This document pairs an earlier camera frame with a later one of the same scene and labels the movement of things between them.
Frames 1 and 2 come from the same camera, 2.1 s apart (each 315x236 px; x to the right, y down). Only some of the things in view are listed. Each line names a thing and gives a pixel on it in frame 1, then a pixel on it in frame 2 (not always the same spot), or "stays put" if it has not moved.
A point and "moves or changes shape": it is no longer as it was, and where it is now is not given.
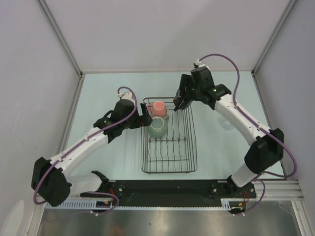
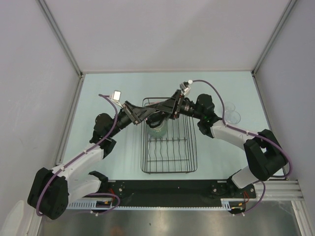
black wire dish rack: [175, 152] stays put
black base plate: [172, 192] stays put
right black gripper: [186, 80] → [168, 105]
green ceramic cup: [158, 126] stays put
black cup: [178, 103] moves or changes shape
